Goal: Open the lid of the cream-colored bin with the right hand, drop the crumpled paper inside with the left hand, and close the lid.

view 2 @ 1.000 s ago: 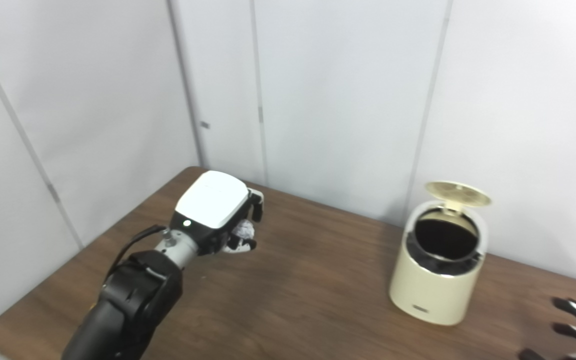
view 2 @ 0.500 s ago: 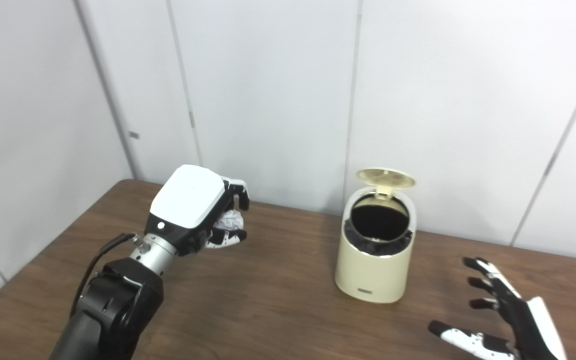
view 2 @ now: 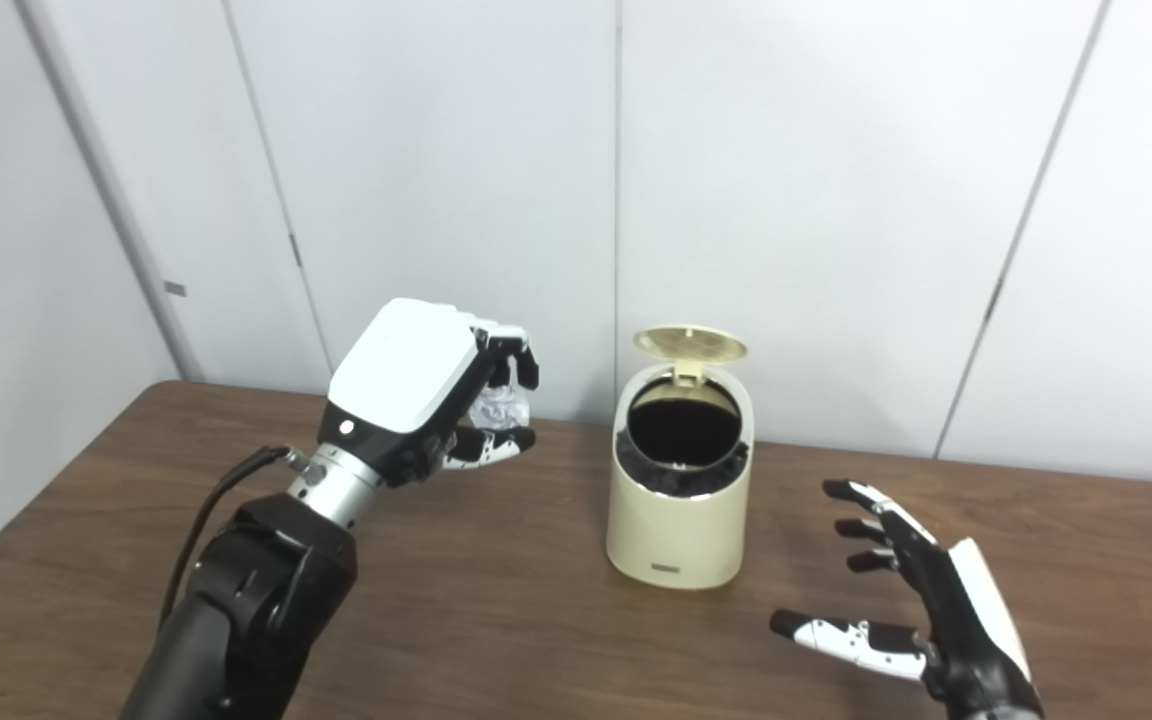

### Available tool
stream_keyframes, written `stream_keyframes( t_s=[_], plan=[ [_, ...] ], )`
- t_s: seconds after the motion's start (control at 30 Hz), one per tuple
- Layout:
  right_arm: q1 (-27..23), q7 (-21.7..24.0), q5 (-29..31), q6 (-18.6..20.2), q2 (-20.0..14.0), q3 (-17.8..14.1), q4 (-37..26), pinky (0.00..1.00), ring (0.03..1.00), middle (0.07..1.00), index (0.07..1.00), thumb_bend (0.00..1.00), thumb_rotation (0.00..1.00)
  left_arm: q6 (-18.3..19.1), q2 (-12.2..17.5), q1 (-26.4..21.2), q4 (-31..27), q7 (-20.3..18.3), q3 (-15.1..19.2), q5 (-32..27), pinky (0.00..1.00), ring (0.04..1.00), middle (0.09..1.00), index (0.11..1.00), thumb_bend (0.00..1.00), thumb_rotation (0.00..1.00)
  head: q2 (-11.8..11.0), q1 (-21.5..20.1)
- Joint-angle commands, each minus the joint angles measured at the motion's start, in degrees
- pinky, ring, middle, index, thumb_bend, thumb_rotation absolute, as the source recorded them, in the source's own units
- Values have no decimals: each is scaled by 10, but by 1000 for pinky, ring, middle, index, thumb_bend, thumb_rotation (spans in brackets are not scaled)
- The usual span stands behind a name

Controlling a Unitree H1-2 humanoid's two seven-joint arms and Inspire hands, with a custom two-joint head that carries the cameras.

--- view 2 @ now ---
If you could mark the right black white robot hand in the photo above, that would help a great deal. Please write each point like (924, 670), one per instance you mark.
(966, 620)

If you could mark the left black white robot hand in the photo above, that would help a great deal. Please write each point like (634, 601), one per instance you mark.
(401, 375)

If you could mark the white paper ball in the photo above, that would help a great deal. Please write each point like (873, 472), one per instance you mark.
(498, 408)

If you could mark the cream round bin lid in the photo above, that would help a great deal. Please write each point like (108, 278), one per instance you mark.
(691, 345)

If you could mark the cream-colored round bin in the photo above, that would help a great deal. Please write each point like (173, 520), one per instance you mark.
(676, 530)

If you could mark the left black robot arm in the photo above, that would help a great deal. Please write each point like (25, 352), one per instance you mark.
(256, 600)

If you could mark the black bin liner bag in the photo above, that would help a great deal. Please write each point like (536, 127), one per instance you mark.
(681, 482)

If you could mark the black wall panel hinge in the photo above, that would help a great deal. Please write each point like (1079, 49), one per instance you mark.
(296, 250)

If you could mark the grey wall corner post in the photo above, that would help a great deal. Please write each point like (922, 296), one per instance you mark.
(106, 190)

